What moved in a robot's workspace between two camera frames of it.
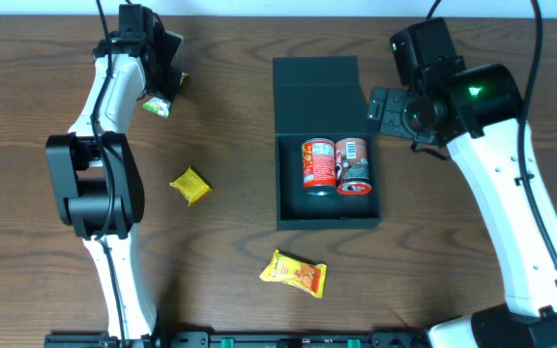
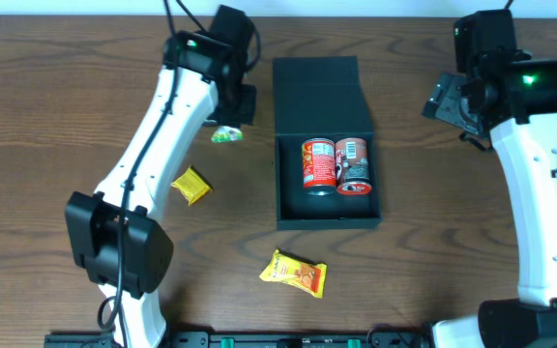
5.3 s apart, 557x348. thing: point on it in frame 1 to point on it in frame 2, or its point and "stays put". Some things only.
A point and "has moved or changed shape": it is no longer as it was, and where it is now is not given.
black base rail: (239, 338) stays put
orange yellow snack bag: (309, 276) stays put
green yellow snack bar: (161, 106) has moved or changed shape
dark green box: (320, 98) stays put
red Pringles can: (351, 156) stays put
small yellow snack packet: (192, 186) stays put
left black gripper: (168, 65) to (239, 106)
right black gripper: (390, 112) to (445, 102)
